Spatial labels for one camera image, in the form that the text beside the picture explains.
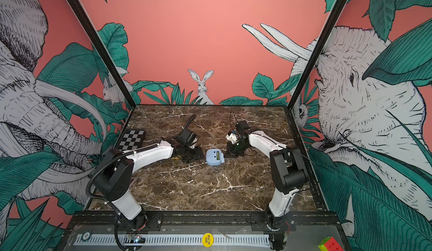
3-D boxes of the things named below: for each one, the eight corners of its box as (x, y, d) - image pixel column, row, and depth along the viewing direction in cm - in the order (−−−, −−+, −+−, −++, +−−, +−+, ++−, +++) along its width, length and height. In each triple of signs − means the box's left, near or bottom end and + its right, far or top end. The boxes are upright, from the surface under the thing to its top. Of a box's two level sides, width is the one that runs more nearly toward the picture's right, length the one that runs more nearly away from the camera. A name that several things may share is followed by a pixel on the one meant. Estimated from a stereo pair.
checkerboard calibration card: (120, 151, 99) (117, 147, 96) (129, 132, 108) (126, 128, 105) (139, 151, 99) (136, 148, 96) (146, 132, 108) (144, 128, 105)
